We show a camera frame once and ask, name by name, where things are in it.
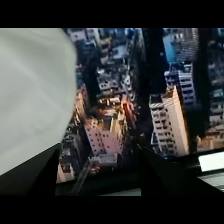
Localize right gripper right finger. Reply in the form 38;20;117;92
136;143;224;197

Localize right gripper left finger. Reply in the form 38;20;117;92
0;142;63;197

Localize white garment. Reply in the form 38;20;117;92
0;28;78;177

